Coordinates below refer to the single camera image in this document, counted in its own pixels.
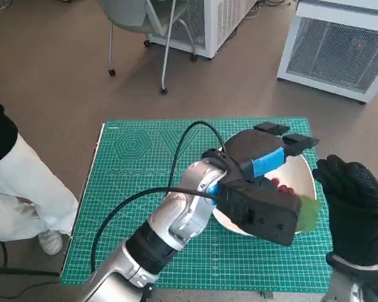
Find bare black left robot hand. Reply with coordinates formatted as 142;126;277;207
201;121;323;190

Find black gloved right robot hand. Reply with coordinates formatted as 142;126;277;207
312;154;378;269

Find toy red grapes with leaf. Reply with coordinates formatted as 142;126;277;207
270;177;323;235

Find white square plate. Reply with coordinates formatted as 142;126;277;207
211;145;318;237

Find green cutting mat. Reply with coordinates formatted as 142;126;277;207
60;116;333;289

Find white mesh cabinet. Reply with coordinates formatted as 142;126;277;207
144;0;260;60
276;0;378;106

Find grey chair with castors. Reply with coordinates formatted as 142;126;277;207
98;0;200;96

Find person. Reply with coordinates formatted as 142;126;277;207
0;90;80;256

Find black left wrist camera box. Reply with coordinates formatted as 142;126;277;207
217;182;304;247

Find black floor cable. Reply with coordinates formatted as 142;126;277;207
0;240;61;277

